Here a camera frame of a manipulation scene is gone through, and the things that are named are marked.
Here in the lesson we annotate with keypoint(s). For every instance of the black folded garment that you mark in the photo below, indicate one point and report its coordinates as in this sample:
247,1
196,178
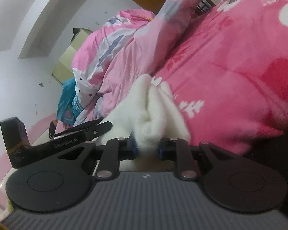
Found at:
79,127

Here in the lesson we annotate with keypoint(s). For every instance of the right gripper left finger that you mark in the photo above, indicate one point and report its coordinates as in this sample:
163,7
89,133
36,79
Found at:
63,180

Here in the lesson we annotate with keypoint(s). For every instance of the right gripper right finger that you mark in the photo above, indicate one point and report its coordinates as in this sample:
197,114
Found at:
231,181

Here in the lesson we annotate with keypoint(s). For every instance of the pink patterned duvet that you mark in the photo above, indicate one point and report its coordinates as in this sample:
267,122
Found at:
132,43

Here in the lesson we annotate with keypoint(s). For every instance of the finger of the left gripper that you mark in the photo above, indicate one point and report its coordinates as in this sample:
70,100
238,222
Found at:
98,130

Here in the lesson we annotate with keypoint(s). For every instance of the cream white fleece sweater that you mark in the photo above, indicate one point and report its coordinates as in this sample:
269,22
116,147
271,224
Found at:
149,114

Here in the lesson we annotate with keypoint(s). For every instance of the pink floral bed blanket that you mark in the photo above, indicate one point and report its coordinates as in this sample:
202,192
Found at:
229,73

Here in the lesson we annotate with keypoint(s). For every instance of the pink padded headboard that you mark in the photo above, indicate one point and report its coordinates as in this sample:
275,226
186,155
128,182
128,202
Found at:
37,134

